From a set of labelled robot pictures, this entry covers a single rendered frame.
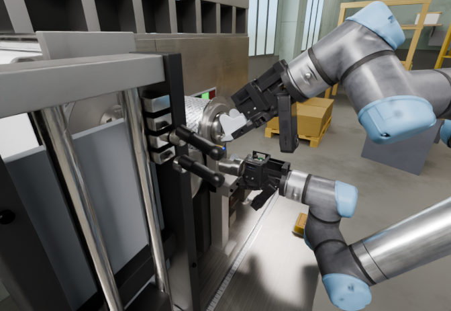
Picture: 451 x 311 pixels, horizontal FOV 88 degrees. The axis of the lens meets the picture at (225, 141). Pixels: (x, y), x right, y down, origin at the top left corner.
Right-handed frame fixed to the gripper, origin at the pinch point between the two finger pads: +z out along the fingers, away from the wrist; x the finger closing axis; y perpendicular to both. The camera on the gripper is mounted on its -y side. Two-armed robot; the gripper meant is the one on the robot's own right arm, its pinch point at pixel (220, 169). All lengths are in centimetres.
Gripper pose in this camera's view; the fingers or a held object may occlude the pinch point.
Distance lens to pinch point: 69.4
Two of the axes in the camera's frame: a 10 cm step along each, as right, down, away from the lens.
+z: -8.7, -2.1, 4.5
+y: 0.0, -9.1, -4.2
